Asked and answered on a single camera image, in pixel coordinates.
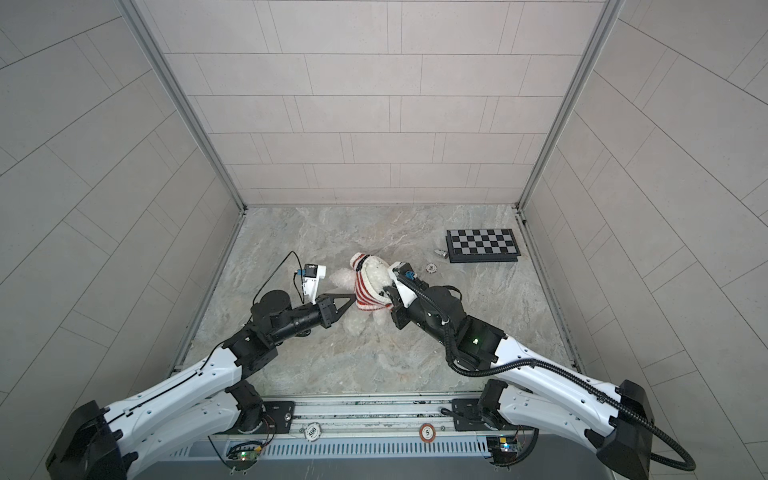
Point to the white poker chip on rail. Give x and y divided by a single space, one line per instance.
313 432

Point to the right circuit board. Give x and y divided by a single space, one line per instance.
503 452

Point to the black white chessboard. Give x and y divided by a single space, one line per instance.
495 245

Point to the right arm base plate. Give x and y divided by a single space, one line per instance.
469 416

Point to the red white striped sweater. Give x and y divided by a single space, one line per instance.
371 278

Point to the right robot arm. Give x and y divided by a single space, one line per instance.
525 389

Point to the red poker chip on rail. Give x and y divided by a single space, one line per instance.
427 433

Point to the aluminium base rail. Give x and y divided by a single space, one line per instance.
401 415

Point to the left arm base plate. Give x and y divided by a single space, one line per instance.
276 418

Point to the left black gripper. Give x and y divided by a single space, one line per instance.
324 305

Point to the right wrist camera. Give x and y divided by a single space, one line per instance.
403 277

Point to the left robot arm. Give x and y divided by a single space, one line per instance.
214 395

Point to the white teddy bear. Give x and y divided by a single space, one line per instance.
355 321

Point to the circuit board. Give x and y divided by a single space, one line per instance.
503 452
244 455

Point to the left circuit board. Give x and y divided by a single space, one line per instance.
244 455

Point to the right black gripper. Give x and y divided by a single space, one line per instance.
399 310

